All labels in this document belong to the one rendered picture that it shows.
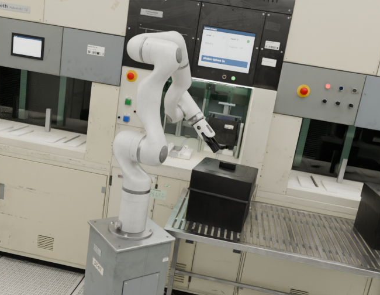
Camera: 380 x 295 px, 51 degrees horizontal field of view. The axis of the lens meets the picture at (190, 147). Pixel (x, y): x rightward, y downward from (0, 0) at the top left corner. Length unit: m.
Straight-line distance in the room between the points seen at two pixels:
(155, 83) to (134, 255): 0.68
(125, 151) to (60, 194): 1.09
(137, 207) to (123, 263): 0.22
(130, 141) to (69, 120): 1.43
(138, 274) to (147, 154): 0.50
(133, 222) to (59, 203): 1.04
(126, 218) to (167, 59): 0.67
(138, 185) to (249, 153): 0.83
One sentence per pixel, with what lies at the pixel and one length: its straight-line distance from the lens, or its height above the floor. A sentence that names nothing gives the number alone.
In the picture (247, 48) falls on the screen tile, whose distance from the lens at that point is 2.24.
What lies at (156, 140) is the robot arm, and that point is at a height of 1.18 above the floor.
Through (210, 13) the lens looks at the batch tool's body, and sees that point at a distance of 2.26.
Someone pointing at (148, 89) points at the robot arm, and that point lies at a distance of 1.55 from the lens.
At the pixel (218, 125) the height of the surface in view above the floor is 1.07.
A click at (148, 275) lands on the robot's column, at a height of 0.61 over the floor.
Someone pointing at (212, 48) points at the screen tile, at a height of 1.57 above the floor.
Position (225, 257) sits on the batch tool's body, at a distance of 2.53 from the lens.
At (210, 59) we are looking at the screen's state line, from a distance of 2.25.
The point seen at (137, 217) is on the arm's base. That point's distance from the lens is 1.68.
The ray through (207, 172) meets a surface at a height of 1.01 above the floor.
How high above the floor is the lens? 1.53
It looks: 13 degrees down
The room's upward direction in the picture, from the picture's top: 9 degrees clockwise
